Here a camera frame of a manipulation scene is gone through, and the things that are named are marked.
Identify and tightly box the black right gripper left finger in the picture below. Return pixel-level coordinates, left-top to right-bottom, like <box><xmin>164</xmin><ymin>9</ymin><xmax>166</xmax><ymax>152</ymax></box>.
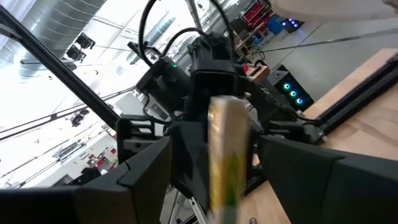
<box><xmin>0</xmin><ymin>136</ymin><xmax>173</xmax><ymax>224</ymax></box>

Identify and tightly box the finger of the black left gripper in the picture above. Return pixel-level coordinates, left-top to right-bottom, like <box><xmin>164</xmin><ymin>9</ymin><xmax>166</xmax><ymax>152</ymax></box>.
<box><xmin>169</xmin><ymin>121</ymin><xmax>209</xmax><ymax>212</ymax></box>

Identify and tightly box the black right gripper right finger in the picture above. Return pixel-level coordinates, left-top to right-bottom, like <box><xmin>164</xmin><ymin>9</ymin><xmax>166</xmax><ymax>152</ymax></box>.
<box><xmin>257</xmin><ymin>135</ymin><xmax>398</xmax><ymax>224</ymax></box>

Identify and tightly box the yellow green crayon box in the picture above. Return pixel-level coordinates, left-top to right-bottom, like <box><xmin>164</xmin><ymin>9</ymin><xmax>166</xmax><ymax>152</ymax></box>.
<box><xmin>207</xmin><ymin>95</ymin><xmax>251</xmax><ymax>224</ymax></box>

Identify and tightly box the computer tower with lit fans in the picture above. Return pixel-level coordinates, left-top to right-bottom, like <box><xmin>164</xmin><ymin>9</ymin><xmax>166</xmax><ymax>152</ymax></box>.
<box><xmin>267</xmin><ymin>64</ymin><xmax>315</xmax><ymax>112</ymax></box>

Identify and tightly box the black ceiling light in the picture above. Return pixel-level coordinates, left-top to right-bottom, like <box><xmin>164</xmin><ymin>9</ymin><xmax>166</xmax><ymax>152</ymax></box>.
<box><xmin>74</xmin><ymin>32</ymin><xmax>96</xmax><ymax>50</ymax></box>
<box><xmin>65</xmin><ymin>45</ymin><xmax>87</xmax><ymax>62</ymax></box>

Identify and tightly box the red storage shelf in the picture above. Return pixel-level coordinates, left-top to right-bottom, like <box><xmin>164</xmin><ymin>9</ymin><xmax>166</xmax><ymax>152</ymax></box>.
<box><xmin>241</xmin><ymin>0</ymin><xmax>276</xmax><ymax>30</ymax></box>

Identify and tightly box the black aluminium frame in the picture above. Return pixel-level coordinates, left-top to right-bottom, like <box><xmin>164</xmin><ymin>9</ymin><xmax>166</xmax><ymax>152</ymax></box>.
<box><xmin>0</xmin><ymin>6</ymin><xmax>398</xmax><ymax>134</ymax></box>

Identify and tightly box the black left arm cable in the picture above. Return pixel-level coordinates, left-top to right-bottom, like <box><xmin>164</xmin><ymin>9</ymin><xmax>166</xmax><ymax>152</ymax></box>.
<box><xmin>138</xmin><ymin>0</ymin><xmax>237</xmax><ymax>68</ymax></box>

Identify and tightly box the silver ventilation duct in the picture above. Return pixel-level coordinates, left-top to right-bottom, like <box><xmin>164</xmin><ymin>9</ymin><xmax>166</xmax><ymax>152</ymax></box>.
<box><xmin>0</xmin><ymin>0</ymin><xmax>106</xmax><ymax>78</ymax></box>

